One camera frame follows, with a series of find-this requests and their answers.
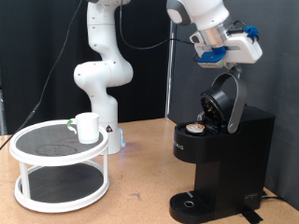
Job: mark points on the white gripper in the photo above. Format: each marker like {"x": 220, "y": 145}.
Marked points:
{"x": 244, "y": 49}

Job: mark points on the white coffee pod orange rim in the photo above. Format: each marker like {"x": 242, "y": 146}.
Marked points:
{"x": 195, "y": 127}

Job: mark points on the black Keurig coffee machine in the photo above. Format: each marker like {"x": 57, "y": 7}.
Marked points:
{"x": 236, "y": 155}

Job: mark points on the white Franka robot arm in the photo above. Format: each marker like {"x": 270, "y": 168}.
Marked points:
{"x": 99, "y": 74}

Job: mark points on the grey partition panel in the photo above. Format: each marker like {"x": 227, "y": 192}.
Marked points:
{"x": 280, "y": 93}

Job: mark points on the black tape strip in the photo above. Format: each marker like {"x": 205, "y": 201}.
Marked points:
{"x": 250, "y": 216}

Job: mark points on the white ceramic mug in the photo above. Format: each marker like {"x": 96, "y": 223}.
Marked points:
{"x": 88, "y": 129}

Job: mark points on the white two-tier turntable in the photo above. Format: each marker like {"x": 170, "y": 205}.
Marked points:
{"x": 59, "y": 159}

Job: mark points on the black backdrop curtain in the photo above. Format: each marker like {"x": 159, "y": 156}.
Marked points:
{"x": 18, "y": 46}

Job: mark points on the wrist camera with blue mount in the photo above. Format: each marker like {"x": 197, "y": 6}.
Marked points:
{"x": 211, "y": 57}

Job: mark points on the grey metal frame post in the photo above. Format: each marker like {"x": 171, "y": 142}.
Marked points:
{"x": 1, "y": 118}

